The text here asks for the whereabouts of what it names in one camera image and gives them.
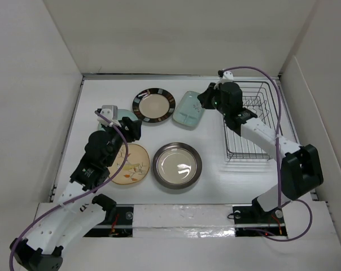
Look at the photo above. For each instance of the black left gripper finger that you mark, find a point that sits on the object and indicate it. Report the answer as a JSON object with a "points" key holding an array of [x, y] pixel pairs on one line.
{"points": [[137, 135], [130, 126]]}

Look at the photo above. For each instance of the black wire dish rack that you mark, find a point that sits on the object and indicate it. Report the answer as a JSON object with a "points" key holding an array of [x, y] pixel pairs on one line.
{"points": [[257, 140]]}

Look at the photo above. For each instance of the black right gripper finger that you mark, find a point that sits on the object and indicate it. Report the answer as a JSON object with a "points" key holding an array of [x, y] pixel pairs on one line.
{"points": [[207, 94], [206, 103]]}

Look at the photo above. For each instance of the white foam front rail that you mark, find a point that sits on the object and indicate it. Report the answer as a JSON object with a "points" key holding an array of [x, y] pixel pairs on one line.
{"points": [[182, 221]]}

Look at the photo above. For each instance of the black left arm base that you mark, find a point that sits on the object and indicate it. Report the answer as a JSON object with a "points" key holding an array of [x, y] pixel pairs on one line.
{"points": [[117, 224]]}

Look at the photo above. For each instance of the teal round floral plate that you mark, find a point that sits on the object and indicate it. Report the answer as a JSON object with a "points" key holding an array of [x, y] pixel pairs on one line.
{"points": [[121, 113]]}

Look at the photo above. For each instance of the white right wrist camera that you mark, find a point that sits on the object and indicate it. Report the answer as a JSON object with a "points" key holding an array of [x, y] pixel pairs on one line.
{"points": [[225, 76]]}

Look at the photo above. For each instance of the yellow bird pattern plate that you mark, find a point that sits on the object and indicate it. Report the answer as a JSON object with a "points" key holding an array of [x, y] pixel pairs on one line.
{"points": [[136, 166]]}

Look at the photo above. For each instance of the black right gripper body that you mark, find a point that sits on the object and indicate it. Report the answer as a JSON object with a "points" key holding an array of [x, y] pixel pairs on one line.
{"points": [[215, 100]]}

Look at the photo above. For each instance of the teal rectangular divided plate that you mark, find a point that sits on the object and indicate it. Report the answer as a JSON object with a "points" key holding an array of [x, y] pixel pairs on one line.
{"points": [[188, 112]]}

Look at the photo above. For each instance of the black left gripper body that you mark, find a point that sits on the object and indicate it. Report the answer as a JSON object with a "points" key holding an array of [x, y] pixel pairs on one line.
{"points": [[116, 139]]}

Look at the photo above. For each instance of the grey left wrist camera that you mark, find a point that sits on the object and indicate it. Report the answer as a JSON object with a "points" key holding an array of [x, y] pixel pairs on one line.
{"points": [[109, 112]]}

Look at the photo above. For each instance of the dark striped rim plate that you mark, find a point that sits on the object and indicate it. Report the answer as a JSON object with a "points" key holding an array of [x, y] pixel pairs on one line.
{"points": [[154, 105]]}

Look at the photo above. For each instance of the grey rim cream plate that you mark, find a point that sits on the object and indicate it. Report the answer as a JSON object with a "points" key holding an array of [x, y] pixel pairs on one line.
{"points": [[177, 166]]}

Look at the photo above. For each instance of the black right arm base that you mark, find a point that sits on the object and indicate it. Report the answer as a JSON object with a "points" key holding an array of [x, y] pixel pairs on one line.
{"points": [[246, 225]]}

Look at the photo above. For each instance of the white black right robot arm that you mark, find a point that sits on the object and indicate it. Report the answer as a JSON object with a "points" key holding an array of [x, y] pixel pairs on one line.
{"points": [[298, 167]]}

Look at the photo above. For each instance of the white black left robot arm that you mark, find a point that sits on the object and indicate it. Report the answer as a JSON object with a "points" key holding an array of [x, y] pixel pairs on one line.
{"points": [[41, 246]]}

